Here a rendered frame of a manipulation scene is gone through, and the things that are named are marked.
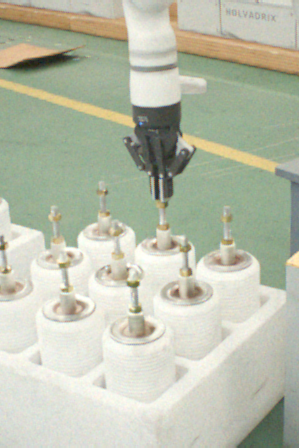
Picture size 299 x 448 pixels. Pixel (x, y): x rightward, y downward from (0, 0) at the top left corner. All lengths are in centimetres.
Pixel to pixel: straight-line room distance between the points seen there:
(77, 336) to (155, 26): 46
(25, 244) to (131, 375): 56
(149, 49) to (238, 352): 45
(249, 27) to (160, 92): 250
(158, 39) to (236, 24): 256
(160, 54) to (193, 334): 40
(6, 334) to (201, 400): 30
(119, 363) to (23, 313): 20
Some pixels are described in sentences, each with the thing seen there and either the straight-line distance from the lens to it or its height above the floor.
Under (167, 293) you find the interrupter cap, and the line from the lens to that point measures 121.
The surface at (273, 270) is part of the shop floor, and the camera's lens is 184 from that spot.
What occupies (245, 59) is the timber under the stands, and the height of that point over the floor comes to 2.
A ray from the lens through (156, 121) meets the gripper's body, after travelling 125.
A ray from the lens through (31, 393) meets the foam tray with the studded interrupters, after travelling 122.
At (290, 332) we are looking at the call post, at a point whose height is 21.
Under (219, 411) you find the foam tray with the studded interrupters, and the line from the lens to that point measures 123.
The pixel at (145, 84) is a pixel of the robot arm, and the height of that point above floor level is 52.
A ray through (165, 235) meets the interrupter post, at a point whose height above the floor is 27.
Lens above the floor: 82
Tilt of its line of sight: 23 degrees down
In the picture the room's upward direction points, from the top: 4 degrees counter-clockwise
